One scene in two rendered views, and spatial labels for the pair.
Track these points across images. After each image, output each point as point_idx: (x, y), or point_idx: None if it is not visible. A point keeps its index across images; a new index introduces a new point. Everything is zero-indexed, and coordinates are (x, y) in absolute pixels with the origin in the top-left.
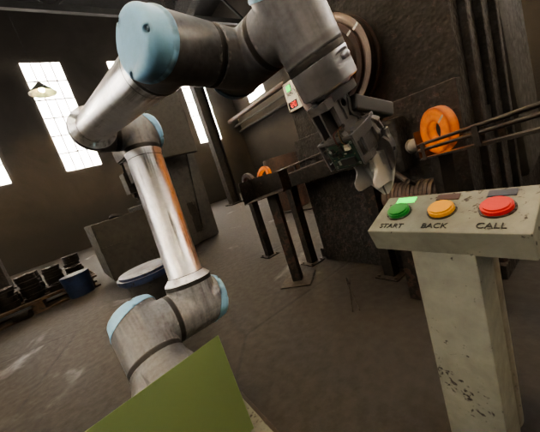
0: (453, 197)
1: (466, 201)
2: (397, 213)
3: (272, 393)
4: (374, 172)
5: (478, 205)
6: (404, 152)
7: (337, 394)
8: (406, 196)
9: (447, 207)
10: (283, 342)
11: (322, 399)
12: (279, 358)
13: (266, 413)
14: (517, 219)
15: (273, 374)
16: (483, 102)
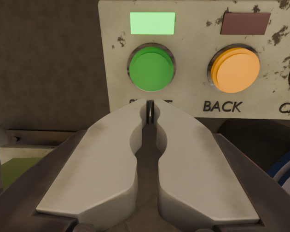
0: (254, 30)
1: (276, 42)
2: (157, 88)
3: (35, 113)
4: (136, 146)
5: None
6: None
7: (77, 83)
8: (145, 2)
9: (249, 80)
10: None
11: (70, 92)
12: (8, 84)
13: (47, 126)
14: None
15: (19, 100)
16: None
